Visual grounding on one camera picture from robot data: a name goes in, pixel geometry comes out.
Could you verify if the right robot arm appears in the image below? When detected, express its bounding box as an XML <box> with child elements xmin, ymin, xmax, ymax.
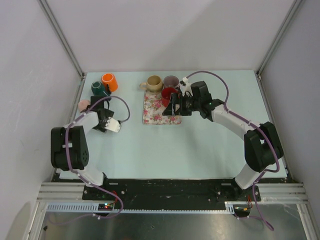
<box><xmin>162</xmin><ymin>81</ymin><xmax>284</xmax><ymax>201</ymax></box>

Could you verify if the purple mug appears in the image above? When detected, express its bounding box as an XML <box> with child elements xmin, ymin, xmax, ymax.
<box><xmin>163</xmin><ymin>75</ymin><xmax>180</xmax><ymax>89</ymax></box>

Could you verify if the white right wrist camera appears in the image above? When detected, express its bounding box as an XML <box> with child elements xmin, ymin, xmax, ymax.
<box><xmin>179</xmin><ymin>77</ymin><xmax>193</xmax><ymax>97</ymax></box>

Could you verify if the floral pattern tray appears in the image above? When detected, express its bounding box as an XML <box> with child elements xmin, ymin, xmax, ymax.
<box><xmin>142</xmin><ymin>90</ymin><xmax>182</xmax><ymax>125</ymax></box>

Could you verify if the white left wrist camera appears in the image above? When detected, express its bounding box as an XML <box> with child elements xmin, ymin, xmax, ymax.
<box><xmin>104</xmin><ymin>117</ymin><xmax>121</xmax><ymax>133</ymax></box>

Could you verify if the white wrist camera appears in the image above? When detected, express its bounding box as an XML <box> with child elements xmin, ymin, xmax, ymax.
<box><xmin>179</xmin><ymin>77</ymin><xmax>193</xmax><ymax>97</ymax></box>
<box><xmin>104</xmin><ymin>117</ymin><xmax>121</xmax><ymax>133</ymax></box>

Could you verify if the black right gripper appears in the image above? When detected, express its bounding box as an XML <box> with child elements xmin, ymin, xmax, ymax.
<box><xmin>162</xmin><ymin>92</ymin><xmax>201</xmax><ymax>116</ymax></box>

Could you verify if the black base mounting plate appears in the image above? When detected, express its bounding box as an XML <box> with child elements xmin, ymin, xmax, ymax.
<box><xmin>82</xmin><ymin>178</ymin><xmax>261</xmax><ymax>202</ymax></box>

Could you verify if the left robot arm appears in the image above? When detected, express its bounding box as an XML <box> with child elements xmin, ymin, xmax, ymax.
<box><xmin>50</xmin><ymin>96</ymin><xmax>121</xmax><ymax>200</ymax></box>

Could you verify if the aluminium frame rail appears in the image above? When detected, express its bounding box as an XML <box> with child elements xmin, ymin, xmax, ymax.
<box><xmin>37</xmin><ymin>182</ymin><xmax>309</xmax><ymax>204</ymax></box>

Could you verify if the pink ceramic mug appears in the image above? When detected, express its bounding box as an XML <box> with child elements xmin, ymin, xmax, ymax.
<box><xmin>77</xmin><ymin>99</ymin><xmax>91</xmax><ymax>113</ymax></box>

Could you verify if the grey slotted cable duct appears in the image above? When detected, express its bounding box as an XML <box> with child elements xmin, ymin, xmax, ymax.
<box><xmin>44</xmin><ymin>201</ymin><xmax>252</xmax><ymax>215</ymax></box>

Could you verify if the orange mug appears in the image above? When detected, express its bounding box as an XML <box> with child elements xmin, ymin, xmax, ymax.
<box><xmin>101</xmin><ymin>73</ymin><xmax>118</xmax><ymax>92</ymax></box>

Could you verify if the dark green mug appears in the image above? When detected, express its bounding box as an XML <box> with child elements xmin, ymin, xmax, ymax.
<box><xmin>91</xmin><ymin>81</ymin><xmax>112</xmax><ymax>97</ymax></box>

